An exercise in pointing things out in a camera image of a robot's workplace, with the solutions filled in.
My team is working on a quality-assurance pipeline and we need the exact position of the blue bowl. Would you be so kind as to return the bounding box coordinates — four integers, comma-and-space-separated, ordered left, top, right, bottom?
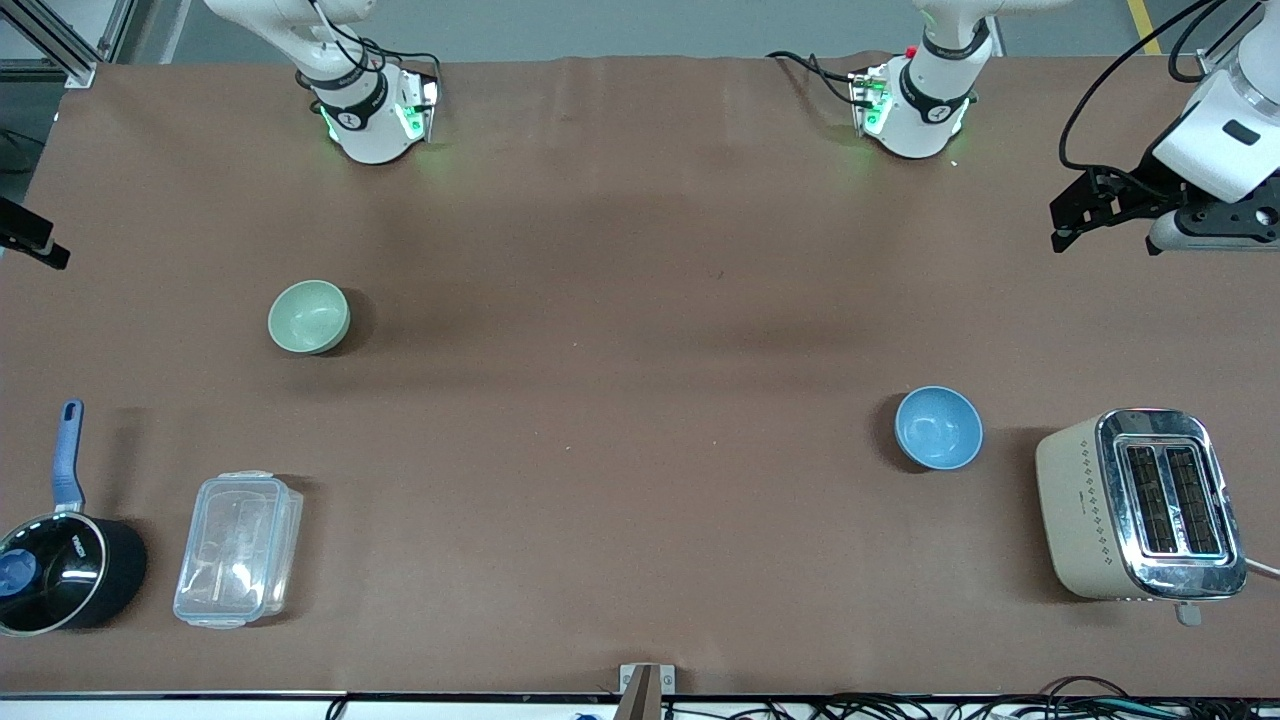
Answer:
894, 386, 985, 471

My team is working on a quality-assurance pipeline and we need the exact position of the green bowl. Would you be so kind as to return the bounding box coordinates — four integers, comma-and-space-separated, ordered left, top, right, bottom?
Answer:
267, 279, 352, 355

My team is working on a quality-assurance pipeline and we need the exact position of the metal base connector box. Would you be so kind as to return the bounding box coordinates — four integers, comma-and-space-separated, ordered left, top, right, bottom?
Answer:
398, 74, 442, 142
849, 64, 893, 137

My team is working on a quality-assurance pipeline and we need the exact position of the beige chrome toaster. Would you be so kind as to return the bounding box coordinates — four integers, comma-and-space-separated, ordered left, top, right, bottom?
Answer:
1035, 407, 1249, 627

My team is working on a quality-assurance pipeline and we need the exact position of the glass pot lid blue knob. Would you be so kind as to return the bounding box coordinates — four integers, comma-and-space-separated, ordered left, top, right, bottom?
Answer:
0, 514, 107, 633

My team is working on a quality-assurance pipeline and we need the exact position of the clear plastic food container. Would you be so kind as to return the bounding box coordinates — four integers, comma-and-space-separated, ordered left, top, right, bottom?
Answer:
173, 471, 304, 630

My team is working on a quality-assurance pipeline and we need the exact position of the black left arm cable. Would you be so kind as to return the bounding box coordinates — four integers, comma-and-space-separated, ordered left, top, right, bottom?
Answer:
1058, 0, 1263, 173

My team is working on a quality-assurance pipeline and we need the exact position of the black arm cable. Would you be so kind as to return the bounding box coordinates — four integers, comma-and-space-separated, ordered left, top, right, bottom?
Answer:
1058, 0, 1263, 173
305, 0, 443, 86

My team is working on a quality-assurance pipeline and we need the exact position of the aluminium frame profile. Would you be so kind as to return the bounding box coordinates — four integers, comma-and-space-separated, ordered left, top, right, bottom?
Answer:
0, 0, 137, 87

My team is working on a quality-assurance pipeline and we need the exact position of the black base cable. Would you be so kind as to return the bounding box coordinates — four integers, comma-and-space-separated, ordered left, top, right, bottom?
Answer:
766, 50, 863, 107

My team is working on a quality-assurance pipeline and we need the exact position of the black pot with blue handle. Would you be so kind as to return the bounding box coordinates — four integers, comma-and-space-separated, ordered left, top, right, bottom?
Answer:
0, 400, 149, 637

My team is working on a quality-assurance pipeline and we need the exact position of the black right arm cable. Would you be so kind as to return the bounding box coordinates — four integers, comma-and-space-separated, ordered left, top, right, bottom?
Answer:
305, 0, 443, 86

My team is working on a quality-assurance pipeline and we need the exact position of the bundle of black cables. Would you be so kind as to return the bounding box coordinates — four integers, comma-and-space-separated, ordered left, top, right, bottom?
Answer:
662, 676, 1280, 720

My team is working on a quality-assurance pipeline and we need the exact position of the metal bracket at table edge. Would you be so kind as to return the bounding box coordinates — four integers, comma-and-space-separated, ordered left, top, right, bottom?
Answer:
615, 663, 677, 720

